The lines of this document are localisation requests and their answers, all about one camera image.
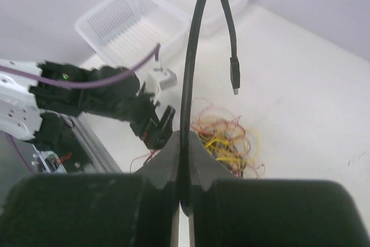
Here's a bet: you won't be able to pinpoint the white perforated basket near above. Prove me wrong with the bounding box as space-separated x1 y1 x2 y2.
75 0 190 67

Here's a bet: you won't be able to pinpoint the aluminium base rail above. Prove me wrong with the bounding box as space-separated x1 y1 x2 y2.
31 113 122 174

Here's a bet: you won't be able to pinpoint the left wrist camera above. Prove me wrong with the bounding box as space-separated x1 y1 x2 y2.
145 68 177 104

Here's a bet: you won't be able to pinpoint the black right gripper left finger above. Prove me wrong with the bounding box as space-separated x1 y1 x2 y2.
1 132 180 246

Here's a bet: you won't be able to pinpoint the red yellow wires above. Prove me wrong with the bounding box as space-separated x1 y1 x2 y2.
129 97 266 179

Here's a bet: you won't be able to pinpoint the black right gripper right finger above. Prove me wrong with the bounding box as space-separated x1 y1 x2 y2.
184 132 365 246

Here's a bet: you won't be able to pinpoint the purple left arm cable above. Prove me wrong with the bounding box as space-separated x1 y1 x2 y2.
0 43 161 172

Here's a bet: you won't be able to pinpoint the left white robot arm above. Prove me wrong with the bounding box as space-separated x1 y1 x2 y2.
1 72 175 173

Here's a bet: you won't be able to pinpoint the black USB cable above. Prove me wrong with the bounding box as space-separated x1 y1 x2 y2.
177 0 242 205

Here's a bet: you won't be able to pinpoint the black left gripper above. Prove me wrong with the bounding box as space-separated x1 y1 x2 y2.
78 73 176 150

